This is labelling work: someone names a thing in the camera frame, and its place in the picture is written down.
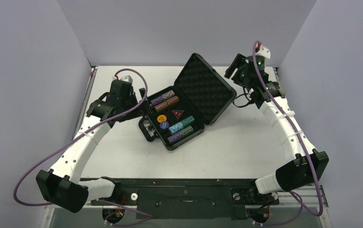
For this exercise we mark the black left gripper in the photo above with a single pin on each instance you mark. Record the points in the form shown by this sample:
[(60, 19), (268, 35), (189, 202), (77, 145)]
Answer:
[(132, 116)]

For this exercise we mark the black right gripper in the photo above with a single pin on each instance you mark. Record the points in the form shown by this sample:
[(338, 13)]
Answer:
[(237, 67)]

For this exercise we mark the purple chip stack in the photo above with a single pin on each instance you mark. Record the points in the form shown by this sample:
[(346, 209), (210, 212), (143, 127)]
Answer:
[(157, 100), (175, 138)]

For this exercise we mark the yellow round button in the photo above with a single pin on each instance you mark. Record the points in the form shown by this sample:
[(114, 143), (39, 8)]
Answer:
[(161, 118)]

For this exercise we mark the blue round button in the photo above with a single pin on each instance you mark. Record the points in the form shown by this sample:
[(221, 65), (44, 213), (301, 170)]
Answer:
[(164, 125)]

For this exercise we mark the triangular all-in button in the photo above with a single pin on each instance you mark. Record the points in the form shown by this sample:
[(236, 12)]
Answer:
[(178, 114)]

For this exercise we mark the black poker case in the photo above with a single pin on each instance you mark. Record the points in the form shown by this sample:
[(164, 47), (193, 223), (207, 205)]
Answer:
[(202, 93)]

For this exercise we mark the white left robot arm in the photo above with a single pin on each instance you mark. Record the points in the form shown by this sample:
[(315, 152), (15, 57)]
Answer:
[(62, 184)]

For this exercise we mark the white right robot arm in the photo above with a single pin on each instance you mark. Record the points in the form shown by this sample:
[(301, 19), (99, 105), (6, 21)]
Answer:
[(305, 164)]

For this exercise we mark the blue-grey chip stack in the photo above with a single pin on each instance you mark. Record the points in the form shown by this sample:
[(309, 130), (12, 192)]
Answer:
[(168, 95)]

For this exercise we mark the orange chip stack in case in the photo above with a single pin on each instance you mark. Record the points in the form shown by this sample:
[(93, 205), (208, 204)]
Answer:
[(172, 101)]

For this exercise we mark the light blue chip stack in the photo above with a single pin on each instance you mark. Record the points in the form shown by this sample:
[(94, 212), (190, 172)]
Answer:
[(176, 128)]

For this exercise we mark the teal chip stack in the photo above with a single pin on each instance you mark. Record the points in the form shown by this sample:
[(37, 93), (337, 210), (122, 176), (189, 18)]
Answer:
[(188, 121)]

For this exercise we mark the green-grey chip stack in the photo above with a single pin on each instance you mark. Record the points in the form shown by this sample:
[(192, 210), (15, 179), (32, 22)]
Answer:
[(187, 131)]

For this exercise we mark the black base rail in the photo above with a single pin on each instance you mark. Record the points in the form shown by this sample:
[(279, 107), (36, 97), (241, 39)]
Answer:
[(193, 199)]

